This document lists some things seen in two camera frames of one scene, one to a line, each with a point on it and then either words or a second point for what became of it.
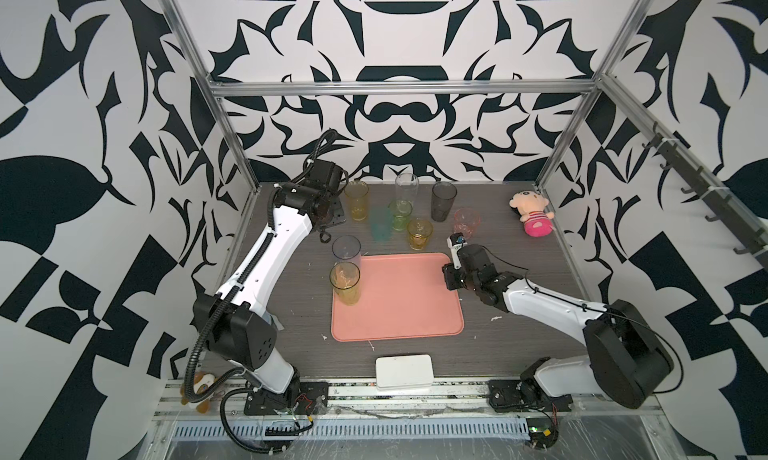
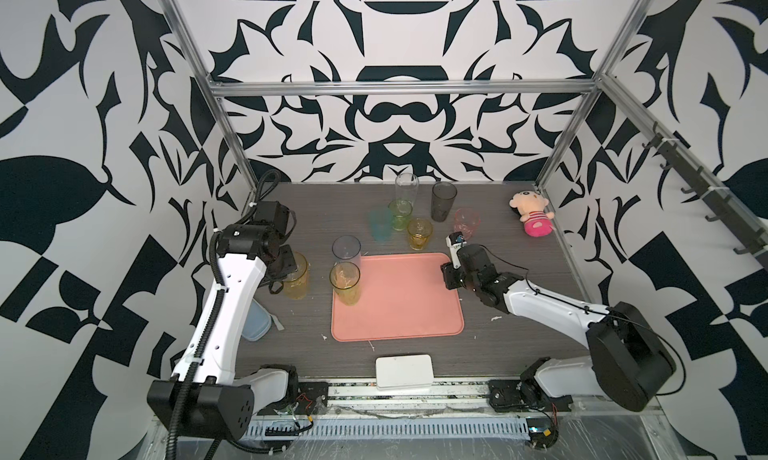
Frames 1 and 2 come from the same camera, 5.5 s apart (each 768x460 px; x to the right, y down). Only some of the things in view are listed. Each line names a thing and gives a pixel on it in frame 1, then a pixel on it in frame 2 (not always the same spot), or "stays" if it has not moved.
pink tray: (402, 295) stays
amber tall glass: (357, 193) → (297, 287)
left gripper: (338, 214) → (287, 262)
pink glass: (465, 221) stays
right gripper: (449, 275) stays
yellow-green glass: (345, 280) stays
